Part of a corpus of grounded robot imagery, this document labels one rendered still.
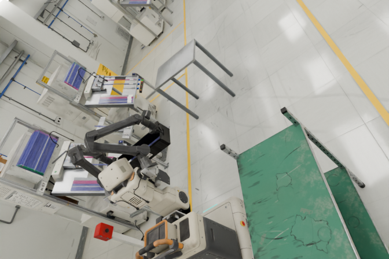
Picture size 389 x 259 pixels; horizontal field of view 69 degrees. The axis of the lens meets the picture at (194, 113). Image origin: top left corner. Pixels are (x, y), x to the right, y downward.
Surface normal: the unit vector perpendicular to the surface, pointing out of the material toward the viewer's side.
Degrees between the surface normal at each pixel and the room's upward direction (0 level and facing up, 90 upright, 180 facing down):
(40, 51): 90
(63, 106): 90
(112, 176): 47
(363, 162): 0
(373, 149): 0
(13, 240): 90
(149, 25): 90
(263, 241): 0
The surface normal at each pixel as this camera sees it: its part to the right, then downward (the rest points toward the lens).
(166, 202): 0.00, 0.58
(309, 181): -0.69, -0.50
